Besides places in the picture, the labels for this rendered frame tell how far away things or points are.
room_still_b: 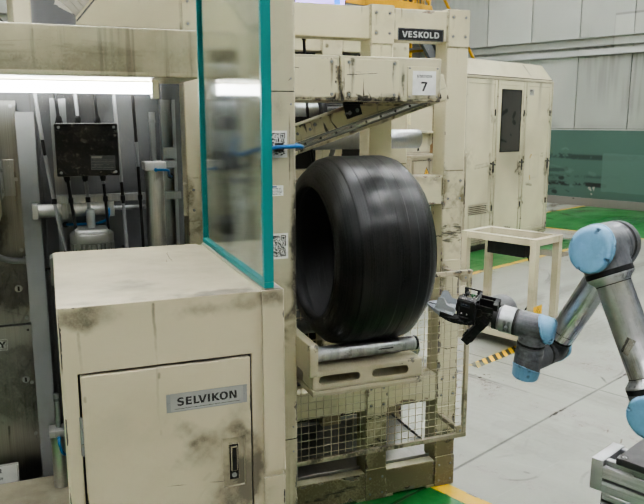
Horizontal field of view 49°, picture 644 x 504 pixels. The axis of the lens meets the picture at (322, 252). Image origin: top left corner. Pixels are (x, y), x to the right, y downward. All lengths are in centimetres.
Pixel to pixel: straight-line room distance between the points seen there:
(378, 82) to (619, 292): 106
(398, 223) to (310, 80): 61
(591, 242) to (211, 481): 105
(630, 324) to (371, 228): 69
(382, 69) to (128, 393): 149
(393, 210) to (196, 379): 87
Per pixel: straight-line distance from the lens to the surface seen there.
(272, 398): 138
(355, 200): 195
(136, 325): 127
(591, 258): 183
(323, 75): 233
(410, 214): 199
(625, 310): 185
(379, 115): 255
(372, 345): 214
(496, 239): 503
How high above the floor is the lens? 157
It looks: 11 degrees down
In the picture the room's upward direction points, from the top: straight up
